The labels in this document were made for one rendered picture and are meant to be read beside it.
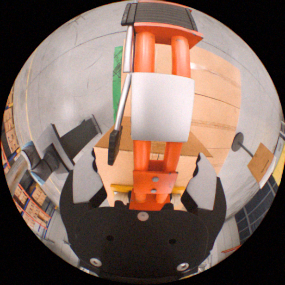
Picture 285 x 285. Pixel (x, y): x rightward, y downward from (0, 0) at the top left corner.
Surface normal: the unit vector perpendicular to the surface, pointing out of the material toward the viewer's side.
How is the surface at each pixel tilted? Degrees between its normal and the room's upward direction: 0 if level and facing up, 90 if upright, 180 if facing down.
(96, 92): 0
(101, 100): 0
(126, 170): 0
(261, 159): 90
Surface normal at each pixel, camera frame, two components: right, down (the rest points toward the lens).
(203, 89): -0.05, 0.45
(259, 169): -0.89, -0.43
